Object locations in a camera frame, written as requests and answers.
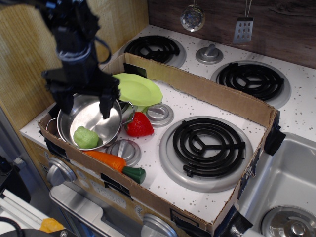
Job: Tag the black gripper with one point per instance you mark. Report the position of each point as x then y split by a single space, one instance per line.
82 76

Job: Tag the silver metal pan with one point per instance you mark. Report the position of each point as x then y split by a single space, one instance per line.
86 113

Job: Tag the light green toy broccoli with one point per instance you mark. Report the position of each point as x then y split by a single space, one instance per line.
85 138

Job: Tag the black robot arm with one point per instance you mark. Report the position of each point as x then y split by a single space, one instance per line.
74 28

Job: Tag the light green plastic plate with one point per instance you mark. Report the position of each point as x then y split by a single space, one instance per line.
138 90

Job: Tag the red toy strawberry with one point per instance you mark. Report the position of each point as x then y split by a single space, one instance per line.
140 126

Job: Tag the silver stove knob lower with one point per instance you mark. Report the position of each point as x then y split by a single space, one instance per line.
126 149

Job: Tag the silver stove knob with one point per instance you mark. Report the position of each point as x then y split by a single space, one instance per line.
160 115
126 149
209 55

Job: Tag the silver stove knob upper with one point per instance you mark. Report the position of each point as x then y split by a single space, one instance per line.
160 115

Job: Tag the silver front oven knob left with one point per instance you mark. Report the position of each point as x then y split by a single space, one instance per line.
59 172

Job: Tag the silver oven knob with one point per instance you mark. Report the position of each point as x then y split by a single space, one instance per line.
153 226
59 172

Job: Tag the orange toy carrot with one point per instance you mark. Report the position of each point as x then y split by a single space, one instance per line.
119 164

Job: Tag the back left black burner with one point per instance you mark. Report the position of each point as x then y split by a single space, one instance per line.
158 48

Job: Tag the black burner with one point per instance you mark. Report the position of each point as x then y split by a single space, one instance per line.
257 79
158 48
205 154

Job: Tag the orange yellow object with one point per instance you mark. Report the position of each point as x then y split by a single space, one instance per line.
50 225

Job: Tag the front right black burner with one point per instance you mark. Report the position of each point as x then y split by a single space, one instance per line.
205 154

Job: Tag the silver back stove knob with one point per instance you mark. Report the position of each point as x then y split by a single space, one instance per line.
209 55

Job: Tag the hanging silver strainer ladle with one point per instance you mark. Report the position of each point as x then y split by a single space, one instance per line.
192 17

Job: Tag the silver front oven knob right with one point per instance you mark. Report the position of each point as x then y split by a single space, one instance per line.
153 226

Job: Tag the hanging silver spatula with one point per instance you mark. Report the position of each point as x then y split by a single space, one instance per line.
244 26

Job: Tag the back right black burner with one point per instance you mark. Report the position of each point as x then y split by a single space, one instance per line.
257 79

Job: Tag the cardboard fence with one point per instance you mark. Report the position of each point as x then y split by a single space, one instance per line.
189 95

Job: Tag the silver sink basin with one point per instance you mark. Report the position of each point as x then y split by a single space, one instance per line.
286 178

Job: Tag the silver sink drain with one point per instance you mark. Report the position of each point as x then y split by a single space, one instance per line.
288 221

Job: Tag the silver oven door handle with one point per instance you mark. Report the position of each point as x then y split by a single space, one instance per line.
85 212

